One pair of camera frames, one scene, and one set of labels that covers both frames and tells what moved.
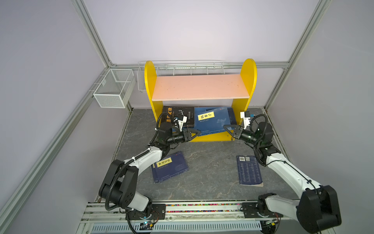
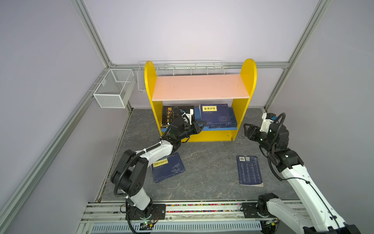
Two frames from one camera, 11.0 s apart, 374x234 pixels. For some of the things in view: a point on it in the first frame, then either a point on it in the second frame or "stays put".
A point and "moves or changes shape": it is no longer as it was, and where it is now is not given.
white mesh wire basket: (116, 90) stays put
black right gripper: (237, 134) to (254, 131)
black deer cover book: (174, 113) stays put
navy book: (169, 166) moves or changes shape
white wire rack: (180, 68) stays put
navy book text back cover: (248, 170) stays put
